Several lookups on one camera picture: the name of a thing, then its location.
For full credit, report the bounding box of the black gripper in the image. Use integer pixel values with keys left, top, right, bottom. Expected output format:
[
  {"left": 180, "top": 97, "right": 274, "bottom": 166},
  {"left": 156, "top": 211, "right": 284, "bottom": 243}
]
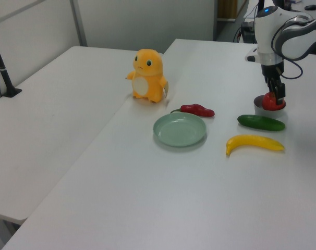
[{"left": 260, "top": 62, "right": 286, "bottom": 105}]

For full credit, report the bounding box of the red apple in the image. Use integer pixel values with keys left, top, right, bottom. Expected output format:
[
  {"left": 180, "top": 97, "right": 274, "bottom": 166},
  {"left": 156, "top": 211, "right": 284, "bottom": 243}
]
[{"left": 261, "top": 91, "right": 287, "bottom": 111}]

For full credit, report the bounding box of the small grey bowl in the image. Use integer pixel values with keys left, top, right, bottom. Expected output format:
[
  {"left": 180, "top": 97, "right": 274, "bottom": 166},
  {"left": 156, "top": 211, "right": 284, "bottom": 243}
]
[{"left": 253, "top": 95, "right": 288, "bottom": 119}]

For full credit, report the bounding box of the green cucumber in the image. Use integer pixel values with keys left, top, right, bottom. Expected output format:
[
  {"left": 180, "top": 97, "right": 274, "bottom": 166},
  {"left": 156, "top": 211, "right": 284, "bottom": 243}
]
[{"left": 237, "top": 114, "right": 286, "bottom": 132}]

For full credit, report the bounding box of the yellow banana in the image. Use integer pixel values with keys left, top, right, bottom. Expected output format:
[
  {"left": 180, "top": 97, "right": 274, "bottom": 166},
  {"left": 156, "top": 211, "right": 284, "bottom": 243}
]
[{"left": 225, "top": 134, "right": 285, "bottom": 157}]

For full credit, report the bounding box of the red chili pepper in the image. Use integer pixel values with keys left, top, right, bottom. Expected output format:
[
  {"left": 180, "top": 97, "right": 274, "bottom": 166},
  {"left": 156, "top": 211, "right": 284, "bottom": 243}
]
[{"left": 169, "top": 104, "right": 215, "bottom": 118}]

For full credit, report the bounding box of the wooden cabinet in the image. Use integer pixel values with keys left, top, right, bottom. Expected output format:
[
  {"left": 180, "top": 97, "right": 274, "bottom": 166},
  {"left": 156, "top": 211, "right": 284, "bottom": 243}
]
[{"left": 217, "top": 0, "right": 238, "bottom": 22}]

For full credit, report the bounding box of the pale green plate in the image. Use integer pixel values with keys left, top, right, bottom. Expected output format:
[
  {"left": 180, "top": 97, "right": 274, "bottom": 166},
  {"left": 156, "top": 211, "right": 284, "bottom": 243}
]
[{"left": 152, "top": 113, "right": 208, "bottom": 148}]

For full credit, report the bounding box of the orange plush toy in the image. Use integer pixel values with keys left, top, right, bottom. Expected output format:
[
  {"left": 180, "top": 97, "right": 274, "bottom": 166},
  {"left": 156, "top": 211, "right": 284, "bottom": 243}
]
[{"left": 125, "top": 48, "right": 170, "bottom": 103}]

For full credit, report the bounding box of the black pole with base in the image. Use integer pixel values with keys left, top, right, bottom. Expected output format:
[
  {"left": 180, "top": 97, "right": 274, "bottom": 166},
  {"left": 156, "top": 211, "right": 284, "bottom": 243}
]
[{"left": 0, "top": 26, "right": 22, "bottom": 98}]

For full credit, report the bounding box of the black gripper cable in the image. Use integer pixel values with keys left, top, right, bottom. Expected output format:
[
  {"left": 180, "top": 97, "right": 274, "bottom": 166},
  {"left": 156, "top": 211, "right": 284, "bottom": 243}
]
[{"left": 271, "top": 19, "right": 305, "bottom": 80}]

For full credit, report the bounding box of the grey partition post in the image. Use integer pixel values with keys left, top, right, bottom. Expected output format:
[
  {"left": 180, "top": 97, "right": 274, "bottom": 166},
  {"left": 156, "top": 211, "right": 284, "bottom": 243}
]
[{"left": 70, "top": 0, "right": 88, "bottom": 48}]

